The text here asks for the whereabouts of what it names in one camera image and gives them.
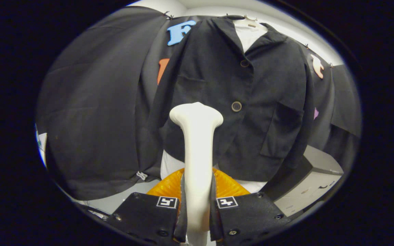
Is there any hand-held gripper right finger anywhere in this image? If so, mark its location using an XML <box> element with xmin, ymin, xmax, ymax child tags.
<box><xmin>211</xmin><ymin>168</ymin><xmax>291</xmax><ymax>245</ymax></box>

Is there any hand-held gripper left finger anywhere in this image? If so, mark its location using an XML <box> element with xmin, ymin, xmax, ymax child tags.
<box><xmin>105</xmin><ymin>168</ymin><xmax>187</xmax><ymax>245</ymax></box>

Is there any white garment steamer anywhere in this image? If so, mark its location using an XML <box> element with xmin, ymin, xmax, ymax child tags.
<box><xmin>169</xmin><ymin>102</ymin><xmax>224</xmax><ymax>246</ymax></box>

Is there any black suit jacket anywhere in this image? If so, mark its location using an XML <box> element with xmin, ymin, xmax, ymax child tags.
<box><xmin>139</xmin><ymin>15</ymin><xmax>315</xmax><ymax>182</ymax></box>

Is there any white clothes hanger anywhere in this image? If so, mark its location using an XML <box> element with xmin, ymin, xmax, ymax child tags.
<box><xmin>243</xmin><ymin>14</ymin><xmax>259</xmax><ymax>28</ymax></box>

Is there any grey cabinet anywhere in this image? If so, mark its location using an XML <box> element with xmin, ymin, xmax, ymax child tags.
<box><xmin>260</xmin><ymin>145</ymin><xmax>344</xmax><ymax>217</ymax></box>

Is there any black backdrop cloth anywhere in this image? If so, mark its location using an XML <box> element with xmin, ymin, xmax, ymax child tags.
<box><xmin>36</xmin><ymin>6</ymin><xmax>362</xmax><ymax>201</ymax></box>

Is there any white board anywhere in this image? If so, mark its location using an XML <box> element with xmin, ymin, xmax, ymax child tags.
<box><xmin>35</xmin><ymin>124</ymin><xmax>48</xmax><ymax>168</ymax></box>

